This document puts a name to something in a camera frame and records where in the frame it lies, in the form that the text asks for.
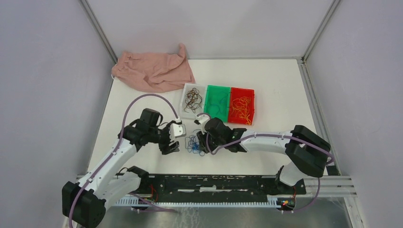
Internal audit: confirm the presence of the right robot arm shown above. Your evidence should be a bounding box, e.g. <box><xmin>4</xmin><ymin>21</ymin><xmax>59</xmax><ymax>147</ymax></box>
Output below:
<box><xmin>194</xmin><ymin>114</ymin><xmax>335</xmax><ymax>194</ymax></box>

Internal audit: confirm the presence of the thin yellow cable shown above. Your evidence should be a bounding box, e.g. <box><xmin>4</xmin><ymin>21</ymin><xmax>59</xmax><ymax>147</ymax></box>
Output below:
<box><xmin>232</xmin><ymin>95</ymin><xmax>253</xmax><ymax>124</ymax></box>

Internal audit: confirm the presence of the blue cable tangle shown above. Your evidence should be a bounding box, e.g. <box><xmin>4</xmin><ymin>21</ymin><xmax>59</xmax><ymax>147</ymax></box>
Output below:
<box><xmin>184</xmin><ymin>129</ymin><xmax>205</xmax><ymax>156</ymax></box>

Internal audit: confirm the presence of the red plastic bin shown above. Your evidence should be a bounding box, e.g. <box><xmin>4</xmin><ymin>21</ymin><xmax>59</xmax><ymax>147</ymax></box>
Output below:
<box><xmin>228</xmin><ymin>87</ymin><xmax>255</xmax><ymax>125</ymax></box>

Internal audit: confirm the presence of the pink cloth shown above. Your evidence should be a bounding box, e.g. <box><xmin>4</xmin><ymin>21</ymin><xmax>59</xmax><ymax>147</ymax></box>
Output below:
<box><xmin>111</xmin><ymin>43</ymin><xmax>196</xmax><ymax>93</ymax></box>

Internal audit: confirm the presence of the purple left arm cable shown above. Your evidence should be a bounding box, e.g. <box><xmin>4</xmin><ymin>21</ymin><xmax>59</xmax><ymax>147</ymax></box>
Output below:
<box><xmin>68</xmin><ymin>94</ymin><xmax>182</xmax><ymax>228</ymax></box>

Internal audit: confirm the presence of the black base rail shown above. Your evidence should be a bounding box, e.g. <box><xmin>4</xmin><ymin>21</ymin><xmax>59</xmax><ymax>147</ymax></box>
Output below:
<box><xmin>133</xmin><ymin>174</ymin><xmax>307</xmax><ymax>203</ymax></box>

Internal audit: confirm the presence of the thin black cable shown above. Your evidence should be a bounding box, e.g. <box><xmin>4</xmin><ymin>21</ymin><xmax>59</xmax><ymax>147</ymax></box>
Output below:
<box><xmin>185</xmin><ymin>87</ymin><xmax>203</xmax><ymax>109</ymax></box>
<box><xmin>184</xmin><ymin>91</ymin><xmax>197</xmax><ymax>113</ymax></box>

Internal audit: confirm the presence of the green plastic bin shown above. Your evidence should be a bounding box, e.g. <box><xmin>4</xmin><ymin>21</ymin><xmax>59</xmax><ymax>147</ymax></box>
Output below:
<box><xmin>204</xmin><ymin>85</ymin><xmax>231</xmax><ymax>122</ymax></box>

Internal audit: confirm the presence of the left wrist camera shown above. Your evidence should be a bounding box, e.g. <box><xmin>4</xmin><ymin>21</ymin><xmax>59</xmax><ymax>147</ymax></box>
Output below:
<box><xmin>169</xmin><ymin>122</ymin><xmax>186</xmax><ymax>141</ymax></box>

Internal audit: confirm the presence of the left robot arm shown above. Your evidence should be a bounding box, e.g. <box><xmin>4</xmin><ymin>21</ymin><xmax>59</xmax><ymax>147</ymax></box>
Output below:
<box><xmin>62</xmin><ymin>108</ymin><xmax>186</xmax><ymax>228</ymax></box>

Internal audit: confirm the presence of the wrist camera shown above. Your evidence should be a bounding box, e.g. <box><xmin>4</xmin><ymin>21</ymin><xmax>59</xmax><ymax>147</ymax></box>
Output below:
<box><xmin>169</xmin><ymin>122</ymin><xmax>186</xmax><ymax>141</ymax></box>
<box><xmin>194</xmin><ymin>113</ymin><xmax>211</xmax><ymax>125</ymax></box>

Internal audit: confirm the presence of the thin orange cable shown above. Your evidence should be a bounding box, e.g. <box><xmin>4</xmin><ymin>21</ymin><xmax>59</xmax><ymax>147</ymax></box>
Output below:
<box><xmin>230</xmin><ymin>95</ymin><xmax>252</xmax><ymax>125</ymax></box>

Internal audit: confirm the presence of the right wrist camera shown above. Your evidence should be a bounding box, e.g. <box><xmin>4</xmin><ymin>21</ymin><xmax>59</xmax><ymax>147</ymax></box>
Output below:
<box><xmin>194</xmin><ymin>113</ymin><xmax>211</xmax><ymax>125</ymax></box>

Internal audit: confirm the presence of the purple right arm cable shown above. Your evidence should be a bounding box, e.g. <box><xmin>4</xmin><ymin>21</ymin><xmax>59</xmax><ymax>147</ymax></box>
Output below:
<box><xmin>206</xmin><ymin>132</ymin><xmax>335</xmax><ymax>213</ymax></box>

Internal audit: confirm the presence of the clear plastic bin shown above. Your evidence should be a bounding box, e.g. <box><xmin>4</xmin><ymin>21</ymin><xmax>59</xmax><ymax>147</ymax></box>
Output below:
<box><xmin>179</xmin><ymin>83</ymin><xmax>207</xmax><ymax>119</ymax></box>

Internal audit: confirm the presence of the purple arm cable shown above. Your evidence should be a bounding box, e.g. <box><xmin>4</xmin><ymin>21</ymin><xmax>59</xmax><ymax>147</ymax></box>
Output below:
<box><xmin>206</xmin><ymin>132</ymin><xmax>335</xmax><ymax>213</ymax></box>
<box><xmin>68</xmin><ymin>94</ymin><xmax>182</xmax><ymax>228</ymax></box>

